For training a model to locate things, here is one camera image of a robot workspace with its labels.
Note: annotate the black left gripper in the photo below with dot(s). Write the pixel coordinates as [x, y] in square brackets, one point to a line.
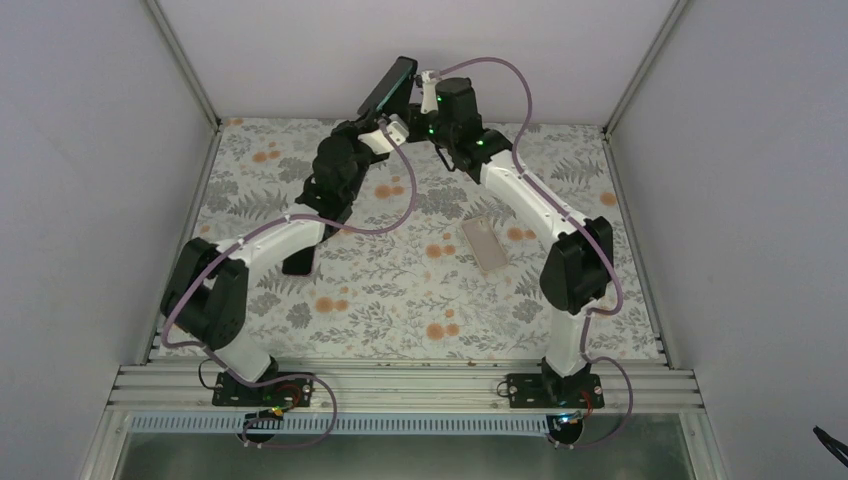
[362, 124]

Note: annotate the right aluminium corner post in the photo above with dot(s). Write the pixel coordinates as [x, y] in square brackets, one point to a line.
[676, 11]

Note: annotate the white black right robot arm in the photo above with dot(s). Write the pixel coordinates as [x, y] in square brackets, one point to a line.
[579, 263]

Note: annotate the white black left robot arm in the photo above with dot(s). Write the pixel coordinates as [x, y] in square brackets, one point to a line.
[206, 295]

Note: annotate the cream phone case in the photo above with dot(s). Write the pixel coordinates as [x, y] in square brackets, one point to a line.
[488, 252]

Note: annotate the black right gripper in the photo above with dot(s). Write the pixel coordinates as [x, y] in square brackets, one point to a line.
[411, 121]

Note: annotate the left aluminium corner post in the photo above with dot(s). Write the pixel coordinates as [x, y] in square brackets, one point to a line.
[183, 62]

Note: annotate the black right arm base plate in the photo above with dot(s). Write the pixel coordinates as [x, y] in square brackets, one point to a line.
[529, 391]

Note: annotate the grey slotted cable duct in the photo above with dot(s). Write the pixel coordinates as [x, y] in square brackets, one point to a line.
[344, 424]

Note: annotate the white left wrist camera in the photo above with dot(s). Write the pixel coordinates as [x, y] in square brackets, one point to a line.
[390, 133]

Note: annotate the aluminium front rail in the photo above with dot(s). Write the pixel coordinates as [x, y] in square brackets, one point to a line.
[404, 386]

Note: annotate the floral patterned table mat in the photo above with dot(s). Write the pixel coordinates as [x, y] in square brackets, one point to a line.
[411, 289]

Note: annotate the black object at edge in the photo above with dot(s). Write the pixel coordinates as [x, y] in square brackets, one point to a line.
[834, 446]

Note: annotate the magenta phone black screen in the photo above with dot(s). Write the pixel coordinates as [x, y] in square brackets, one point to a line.
[300, 263]

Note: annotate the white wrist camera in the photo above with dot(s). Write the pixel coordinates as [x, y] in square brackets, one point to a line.
[390, 133]
[427, 81]

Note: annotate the aluminium corner post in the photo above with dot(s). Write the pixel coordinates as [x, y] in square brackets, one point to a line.
[183, 62]
[676, 11]

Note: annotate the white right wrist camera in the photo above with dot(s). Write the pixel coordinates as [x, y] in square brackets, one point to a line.
[427, 81]

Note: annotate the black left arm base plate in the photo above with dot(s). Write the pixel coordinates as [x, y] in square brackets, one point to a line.
[289, 393]

